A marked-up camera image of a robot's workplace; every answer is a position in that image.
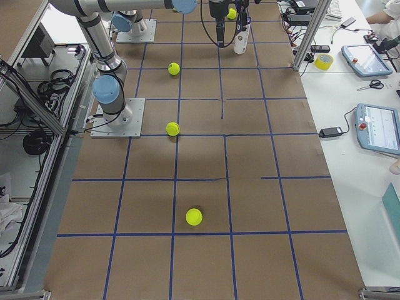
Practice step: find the yellow tape roll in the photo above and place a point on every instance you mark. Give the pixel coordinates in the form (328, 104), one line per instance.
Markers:
(324, 61)

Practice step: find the tennis ball between bases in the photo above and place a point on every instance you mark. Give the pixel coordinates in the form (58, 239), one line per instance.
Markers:
(174, 68)

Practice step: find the white blue tennis ball can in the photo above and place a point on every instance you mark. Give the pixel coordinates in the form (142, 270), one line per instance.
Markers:
(241, 39)

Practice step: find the black power adapter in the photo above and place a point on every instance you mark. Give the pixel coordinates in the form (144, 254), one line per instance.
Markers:
(330, 132)

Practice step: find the tennis ball near base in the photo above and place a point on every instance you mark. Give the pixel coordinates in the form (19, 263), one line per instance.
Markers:
(232, 14)
(172, 129)

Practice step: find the white crumpled cloth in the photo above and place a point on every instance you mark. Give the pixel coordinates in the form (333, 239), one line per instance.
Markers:
(11, 212)

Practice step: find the aluminium frame post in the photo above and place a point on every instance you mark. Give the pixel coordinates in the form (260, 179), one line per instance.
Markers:
(315, 22)

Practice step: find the near blue teach pendant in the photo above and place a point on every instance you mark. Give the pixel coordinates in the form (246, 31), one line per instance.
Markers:
(377, 128)

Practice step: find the blue teach pendant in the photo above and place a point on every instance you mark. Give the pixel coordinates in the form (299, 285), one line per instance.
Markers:
(365, 60)
(377, 128)

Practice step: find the black scissors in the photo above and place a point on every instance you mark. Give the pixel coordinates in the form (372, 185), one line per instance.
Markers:
(374, 84)

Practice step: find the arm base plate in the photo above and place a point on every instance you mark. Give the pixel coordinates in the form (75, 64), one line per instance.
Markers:
(127, 124)
(136, 32)

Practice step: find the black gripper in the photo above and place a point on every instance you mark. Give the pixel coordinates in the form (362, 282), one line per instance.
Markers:
(216, 9)

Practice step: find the far blue teach pendant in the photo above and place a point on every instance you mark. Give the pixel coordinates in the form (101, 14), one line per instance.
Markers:
(365, 60)

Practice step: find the tennis ball near table edge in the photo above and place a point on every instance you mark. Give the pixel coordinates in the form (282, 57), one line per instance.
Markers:
(194, 217)

